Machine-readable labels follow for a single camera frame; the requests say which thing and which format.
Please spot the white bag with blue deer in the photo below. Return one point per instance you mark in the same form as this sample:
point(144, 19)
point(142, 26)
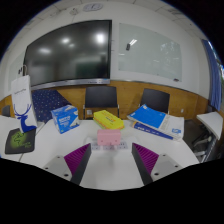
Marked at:
point(22, 96)

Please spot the blue white tissue box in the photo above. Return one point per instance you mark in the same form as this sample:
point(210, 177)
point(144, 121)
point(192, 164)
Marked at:
point(65, 119)

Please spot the dark grey chair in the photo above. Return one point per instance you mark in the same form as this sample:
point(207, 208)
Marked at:
point(6, 111)

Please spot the blue curtain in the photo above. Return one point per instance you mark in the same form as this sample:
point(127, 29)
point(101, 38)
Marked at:
point(213, 76)

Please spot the large dark wall display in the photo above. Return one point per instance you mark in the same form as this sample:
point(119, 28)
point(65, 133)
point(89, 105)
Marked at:
point(68, 55)

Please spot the dark whiteboard eraser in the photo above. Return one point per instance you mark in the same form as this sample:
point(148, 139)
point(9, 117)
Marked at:
point(128, 47)

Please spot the dark blue book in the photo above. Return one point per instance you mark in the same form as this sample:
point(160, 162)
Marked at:
point(148, 129)

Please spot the yellow box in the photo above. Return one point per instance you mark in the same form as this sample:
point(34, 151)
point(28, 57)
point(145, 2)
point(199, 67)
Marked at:
point(108, 119)

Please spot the white power strip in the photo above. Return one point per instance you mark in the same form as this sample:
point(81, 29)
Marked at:
point(123, 146)

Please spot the black green-printed mouse pad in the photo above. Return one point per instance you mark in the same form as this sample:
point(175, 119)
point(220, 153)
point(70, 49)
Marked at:
point(20, 141)

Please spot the round ceiling fixture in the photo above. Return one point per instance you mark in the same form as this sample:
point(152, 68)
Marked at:
point(92, 6)

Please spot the dark blue dotted box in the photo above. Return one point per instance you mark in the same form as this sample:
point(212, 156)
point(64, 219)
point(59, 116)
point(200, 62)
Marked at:
point(46, 103)

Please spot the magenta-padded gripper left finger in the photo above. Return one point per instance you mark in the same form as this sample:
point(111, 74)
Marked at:
point(76, 159)

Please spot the black chair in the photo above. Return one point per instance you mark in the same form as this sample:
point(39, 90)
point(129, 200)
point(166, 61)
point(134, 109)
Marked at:
point(100, 96)
point(155, 100)

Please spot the white side table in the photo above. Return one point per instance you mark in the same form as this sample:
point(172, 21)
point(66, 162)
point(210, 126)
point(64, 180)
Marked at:
point(211, 122)

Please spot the pink charger block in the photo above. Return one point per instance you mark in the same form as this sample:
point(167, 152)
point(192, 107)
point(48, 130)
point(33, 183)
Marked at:
point(108, 136)

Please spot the glass whiteboard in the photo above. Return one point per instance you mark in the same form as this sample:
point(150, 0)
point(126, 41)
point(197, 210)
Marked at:
point(151, 51)

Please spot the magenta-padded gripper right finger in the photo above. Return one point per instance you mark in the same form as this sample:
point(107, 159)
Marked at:
point(147, 158)

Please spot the blue white writing pad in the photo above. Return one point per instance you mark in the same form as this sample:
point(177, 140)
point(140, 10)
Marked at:
point(151, 118)

